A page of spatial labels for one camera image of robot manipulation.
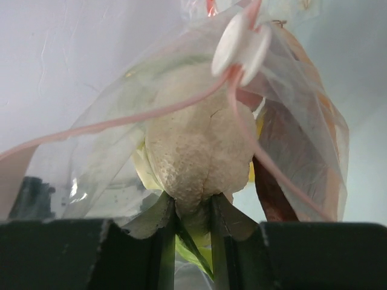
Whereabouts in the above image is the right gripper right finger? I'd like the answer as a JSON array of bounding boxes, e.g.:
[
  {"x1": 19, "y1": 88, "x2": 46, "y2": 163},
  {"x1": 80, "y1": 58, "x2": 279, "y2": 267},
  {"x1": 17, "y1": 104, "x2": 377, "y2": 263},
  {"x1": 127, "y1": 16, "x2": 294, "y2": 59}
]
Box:
[{"x1": 210, "y1": 195, "x2": 386, "y2": 290}]

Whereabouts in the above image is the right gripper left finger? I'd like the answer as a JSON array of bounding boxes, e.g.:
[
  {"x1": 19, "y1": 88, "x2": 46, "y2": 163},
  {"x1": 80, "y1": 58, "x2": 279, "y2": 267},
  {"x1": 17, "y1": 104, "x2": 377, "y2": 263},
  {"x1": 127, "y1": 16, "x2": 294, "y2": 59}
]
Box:
[{"x1": 1, "y1": 195, "x2": 175, "y2": 289}]

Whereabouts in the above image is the clear zip top bag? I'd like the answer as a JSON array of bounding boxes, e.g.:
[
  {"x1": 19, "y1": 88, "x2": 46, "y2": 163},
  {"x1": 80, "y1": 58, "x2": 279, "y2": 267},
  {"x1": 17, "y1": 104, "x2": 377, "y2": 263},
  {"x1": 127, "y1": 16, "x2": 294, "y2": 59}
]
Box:
[{"x1": 1, "y1": 1, "x2": 349, "y2": 230}]

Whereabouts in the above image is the cauliflower toy white green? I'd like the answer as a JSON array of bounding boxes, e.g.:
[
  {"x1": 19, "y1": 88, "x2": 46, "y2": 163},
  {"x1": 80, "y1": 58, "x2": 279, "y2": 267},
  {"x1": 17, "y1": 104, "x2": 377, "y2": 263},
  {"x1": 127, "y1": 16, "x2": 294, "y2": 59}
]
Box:
[{"x1": 132, "y1": 54, "x2": 261, "y2": 282}]

